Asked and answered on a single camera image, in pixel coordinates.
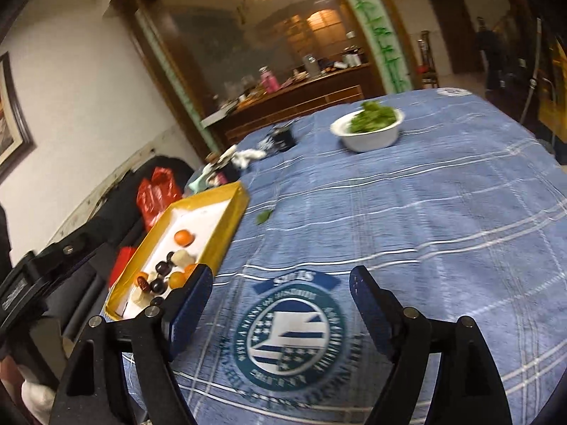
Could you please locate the pink bottle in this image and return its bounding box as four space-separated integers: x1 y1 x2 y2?
260 66 279 95

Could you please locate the green lettuce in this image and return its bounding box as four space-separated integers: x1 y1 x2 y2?
348 101 397 134

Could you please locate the white bowl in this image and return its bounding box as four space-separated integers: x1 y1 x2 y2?
330 105 406 153

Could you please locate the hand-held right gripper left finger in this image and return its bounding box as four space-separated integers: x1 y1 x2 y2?
49 264 214 425

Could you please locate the bamboo painted glass panel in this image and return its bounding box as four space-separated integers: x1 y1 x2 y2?
330 0 415 94

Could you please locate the gold mirrored column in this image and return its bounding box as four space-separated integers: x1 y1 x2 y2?
536 31 567 142

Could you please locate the framed wall painting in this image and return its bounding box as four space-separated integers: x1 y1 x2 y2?
0 51 36 184

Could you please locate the white glove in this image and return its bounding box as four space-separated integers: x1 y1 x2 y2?
188 164 231 191

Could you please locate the red box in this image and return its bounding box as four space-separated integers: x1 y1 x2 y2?
108 246 137 290

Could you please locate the black power box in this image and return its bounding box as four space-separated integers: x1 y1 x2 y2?
266 125 297 153

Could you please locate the yellow cardboard box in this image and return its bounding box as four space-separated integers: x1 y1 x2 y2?
103 181 249 322

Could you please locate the wooden counter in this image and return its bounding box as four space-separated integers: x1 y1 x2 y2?
201 63 377 145

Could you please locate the white crumpled tissue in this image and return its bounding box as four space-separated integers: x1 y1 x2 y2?
230 146 268 169

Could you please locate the mop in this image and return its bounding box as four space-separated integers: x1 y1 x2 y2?
520 18 543 125

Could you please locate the wooden door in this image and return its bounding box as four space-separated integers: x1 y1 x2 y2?
423 0 481 76

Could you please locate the red plastic bag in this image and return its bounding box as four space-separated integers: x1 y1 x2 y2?
136 166 184 231

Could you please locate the wooden chair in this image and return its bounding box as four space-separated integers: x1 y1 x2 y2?
415 30 440 89

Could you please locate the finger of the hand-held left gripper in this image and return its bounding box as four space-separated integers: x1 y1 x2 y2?
34 229 106 285

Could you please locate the blue plaid tablecloth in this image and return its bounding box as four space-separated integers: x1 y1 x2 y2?
122 87 567 425

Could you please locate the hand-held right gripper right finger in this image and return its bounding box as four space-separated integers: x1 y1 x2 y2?
349 266 508 425

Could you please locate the person's left forearm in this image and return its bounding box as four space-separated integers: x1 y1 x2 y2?
0 356 56 425

